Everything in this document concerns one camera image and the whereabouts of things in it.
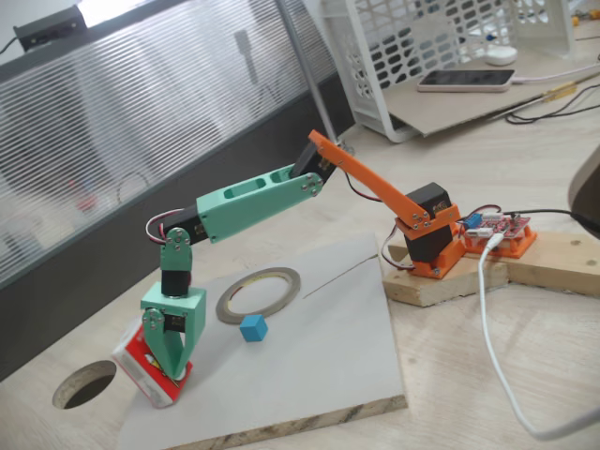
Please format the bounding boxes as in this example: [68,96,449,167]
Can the red and white carton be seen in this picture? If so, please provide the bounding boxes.
[111,322,194,411]

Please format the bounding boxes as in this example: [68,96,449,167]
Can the small blue cube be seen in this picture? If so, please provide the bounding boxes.
[238,314,268,344]

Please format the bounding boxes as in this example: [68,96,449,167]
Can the black box device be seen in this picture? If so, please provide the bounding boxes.
[12,5,88,52]

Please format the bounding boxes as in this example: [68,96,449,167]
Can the grey painted plywood board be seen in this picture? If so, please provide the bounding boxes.
[114,232,408,450]

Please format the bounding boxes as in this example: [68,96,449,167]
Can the ribbed glass desk partition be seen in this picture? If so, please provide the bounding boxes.
[0,0,358,382]

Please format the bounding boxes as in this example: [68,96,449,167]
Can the wooden base block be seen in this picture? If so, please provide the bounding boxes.
[382,233,511,308]

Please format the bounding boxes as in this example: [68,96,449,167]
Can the red controller circuit board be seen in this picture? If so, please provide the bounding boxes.
[461,210,533,245]

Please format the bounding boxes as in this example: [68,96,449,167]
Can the orange printed board holder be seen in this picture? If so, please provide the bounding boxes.
[461,224,539,260]

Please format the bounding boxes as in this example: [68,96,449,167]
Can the brown cardboard sheet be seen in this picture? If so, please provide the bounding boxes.
[382,49,593,140]

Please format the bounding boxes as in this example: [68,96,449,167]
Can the smartphone with pink case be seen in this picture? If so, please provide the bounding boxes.
[416,68,517,94]

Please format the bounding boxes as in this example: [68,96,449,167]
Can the wooden base plank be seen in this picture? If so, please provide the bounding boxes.
[503,228,600,297]

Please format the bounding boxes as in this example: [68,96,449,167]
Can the white earbud case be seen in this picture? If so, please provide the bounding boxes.
[485,45,519,67]

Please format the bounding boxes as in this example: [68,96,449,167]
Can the dark rounded object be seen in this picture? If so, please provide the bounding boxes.
[566,143,600,240]

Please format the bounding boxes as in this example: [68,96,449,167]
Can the white perforated plastic basket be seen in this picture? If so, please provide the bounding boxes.
[321,0,578,144]

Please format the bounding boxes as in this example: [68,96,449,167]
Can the grey ring of tape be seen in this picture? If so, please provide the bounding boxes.
[215,266,302,325]

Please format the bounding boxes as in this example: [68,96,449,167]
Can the tricolour servo cable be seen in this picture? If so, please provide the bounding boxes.
[340,169,384,203]
[382,220,417,272]
[145,207,201,246]

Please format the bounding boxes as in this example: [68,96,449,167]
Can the grey metal partition post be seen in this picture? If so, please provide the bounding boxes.
[275,0,356,156]

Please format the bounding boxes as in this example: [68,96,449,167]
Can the white USB cable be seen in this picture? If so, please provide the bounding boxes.
[476,233,600,442]

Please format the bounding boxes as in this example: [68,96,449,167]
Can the black power cable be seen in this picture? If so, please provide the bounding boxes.
[508,208,600,227]

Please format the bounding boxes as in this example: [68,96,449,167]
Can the thin black cable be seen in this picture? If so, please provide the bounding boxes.
[503,100,600,126]
[508,85,600,117]

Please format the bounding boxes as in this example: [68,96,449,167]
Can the pale pink charging cable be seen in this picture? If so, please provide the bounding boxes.
[512,63,600,86]

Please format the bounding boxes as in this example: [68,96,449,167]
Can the yellow handled screwdriver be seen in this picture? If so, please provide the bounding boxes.
[487,72,600,122]

